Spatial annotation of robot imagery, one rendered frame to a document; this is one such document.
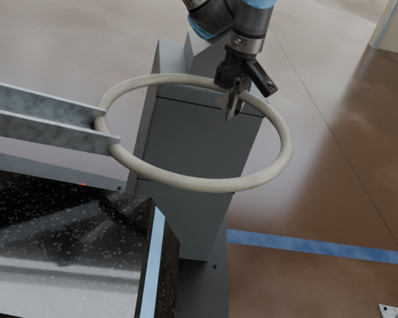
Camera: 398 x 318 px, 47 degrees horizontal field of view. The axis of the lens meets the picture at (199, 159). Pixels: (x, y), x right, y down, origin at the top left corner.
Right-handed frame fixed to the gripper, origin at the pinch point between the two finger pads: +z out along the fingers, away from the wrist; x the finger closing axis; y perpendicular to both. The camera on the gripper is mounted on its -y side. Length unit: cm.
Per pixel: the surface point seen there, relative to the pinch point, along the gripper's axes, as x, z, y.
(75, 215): 60, 1, 2
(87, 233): 61, 1, -3
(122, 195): 48.0, 1.5, -0.3
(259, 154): -132, 99, 34
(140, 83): 19.0, -7.3, 20.6
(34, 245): 71, 0, 0
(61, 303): 76, 0, -12
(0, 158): -3, 85, 118
